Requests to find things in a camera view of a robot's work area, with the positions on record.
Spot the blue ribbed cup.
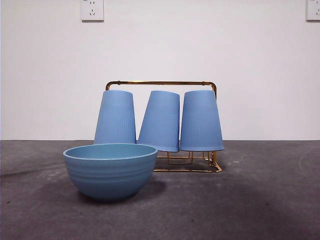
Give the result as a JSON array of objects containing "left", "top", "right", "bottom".
[
  {"left": 179, "top": 90, "right": 225, "bottom": 152},
  {"left": 94, "top": 90, "right": 137, "bottom": 145},
  {"left": 136, "top": 90, "right": 181, "bottom": 153}
]

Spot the blue ridged bowl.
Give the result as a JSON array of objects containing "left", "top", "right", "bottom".
[{"left": 62, "top": 143, "right": 159, "bottom": 202}]

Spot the gold wire cup rack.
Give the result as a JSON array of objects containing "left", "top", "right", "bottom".
[{"left": 104, "top": 80, "right": 223, "bottom": 173}]

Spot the white wall socket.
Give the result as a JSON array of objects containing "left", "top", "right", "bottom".
[
  {"left": 306, "top": 0, "right": 320, "bottom": 22},
  {"left": 80, "top": 0, "right": 105, "bottom": 22}
]

